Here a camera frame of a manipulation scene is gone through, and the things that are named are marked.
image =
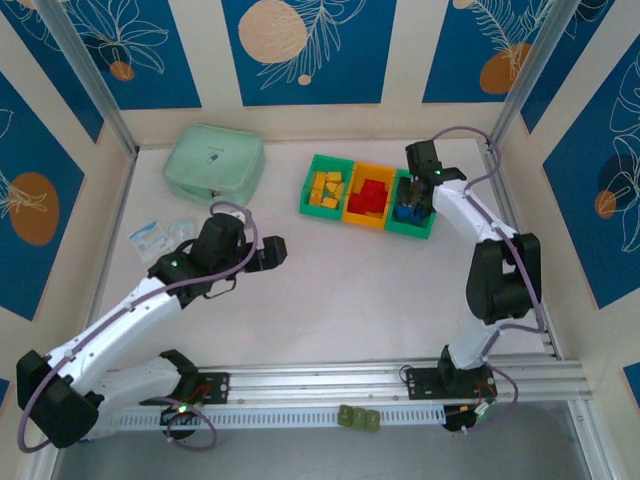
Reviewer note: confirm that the black base connector box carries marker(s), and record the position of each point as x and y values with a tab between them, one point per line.
180	425
462	422

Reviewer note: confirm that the red lego brick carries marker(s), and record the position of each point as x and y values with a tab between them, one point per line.
374	189
358	204
379	207

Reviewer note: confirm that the clear plastic packet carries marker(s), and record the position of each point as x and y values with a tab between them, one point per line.
182	229

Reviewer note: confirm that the green plastic bin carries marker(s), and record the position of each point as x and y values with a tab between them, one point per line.
327	214
407	229

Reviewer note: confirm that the aluminium frame post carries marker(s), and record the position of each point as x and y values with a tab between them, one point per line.
83	65
532	65

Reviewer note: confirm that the yellow lego brick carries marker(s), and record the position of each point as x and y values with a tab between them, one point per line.
330	202
334	176
316	197
320	179
336	190

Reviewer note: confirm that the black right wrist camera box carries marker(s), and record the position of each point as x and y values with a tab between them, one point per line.
422	157

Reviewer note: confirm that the long aluminium base rail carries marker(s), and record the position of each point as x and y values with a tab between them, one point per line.
325	382

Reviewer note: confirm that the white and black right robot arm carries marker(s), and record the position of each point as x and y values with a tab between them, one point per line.
465	210

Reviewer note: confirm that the white and blue packet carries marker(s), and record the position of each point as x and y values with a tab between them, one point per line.
150	242

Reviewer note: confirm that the mint green zip pouch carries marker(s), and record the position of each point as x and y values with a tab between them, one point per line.
215	160

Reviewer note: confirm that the aluminium side rail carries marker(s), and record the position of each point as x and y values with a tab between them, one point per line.
547	345

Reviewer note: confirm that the orange plastic bin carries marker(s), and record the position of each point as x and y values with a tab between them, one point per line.
365	221

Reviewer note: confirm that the blue lego brick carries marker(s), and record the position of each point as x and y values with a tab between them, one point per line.
401	213
420	216

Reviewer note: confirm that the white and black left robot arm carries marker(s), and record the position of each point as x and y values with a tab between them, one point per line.
125	325

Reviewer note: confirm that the green square key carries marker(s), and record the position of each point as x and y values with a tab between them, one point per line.
345	416
374	420
359	418

